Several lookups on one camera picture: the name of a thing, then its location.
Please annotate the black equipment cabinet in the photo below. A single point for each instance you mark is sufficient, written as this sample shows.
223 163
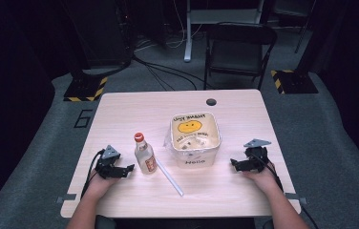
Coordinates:
101 31

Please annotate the black folding chair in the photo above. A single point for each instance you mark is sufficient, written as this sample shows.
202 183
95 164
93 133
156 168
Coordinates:
238 47

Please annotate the person's right hand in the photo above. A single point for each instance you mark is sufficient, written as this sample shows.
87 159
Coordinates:
263 179

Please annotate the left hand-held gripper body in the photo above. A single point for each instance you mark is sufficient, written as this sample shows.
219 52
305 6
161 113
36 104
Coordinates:
107 165

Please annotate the white bin with yellow face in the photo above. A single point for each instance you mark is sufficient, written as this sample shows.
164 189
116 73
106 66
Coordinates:
196 143

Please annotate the white desk frame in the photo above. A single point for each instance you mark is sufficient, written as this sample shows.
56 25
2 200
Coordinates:
187 35

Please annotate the white straw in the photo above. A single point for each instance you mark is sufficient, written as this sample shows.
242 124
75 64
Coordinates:
169 178

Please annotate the grey table bracket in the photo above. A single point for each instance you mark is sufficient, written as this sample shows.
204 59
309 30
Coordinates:
298 199
65 198

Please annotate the person's left hand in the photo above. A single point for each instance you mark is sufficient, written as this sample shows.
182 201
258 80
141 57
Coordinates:
99 184

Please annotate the clear bottle with red cap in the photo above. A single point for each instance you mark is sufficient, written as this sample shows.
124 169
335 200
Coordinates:
144 157

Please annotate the black stand base striped tape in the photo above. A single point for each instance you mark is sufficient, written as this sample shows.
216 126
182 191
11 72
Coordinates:
83 90
293 82

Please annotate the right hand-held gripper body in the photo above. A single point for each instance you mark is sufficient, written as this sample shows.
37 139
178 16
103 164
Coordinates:
257 159

